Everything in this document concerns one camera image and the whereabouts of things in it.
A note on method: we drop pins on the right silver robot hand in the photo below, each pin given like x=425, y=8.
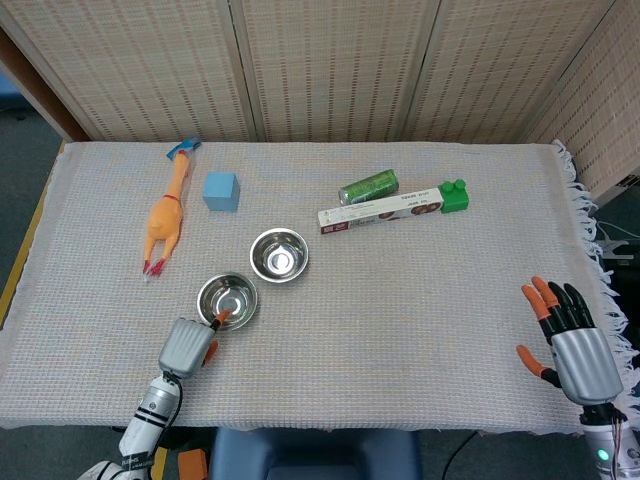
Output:
x=585, y=365

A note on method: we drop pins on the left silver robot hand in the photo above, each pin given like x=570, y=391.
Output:
x=182, y=347

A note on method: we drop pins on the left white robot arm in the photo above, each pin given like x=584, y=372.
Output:
x=150, y=410

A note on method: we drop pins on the orange block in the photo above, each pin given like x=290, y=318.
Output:
x=192, y=465

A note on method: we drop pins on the yellow rubber chicken toy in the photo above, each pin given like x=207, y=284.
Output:
x=162, y=220

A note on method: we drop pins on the light blue cube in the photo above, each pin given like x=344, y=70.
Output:
x=220, y=192

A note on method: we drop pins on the beige woven tablecloth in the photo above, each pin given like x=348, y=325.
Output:
x=425, y=325

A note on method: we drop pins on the blue padded seat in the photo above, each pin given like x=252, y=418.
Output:
x=310, y=455

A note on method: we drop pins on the green building block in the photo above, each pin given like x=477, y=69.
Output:
x=455, y=197

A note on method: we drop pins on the long white cardboard box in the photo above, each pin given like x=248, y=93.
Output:
x=380, y=210

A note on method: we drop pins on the green drink can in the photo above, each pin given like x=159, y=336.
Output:
x=367, y=186

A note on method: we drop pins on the bamboo folding screen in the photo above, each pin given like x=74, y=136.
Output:
x=325, y=65

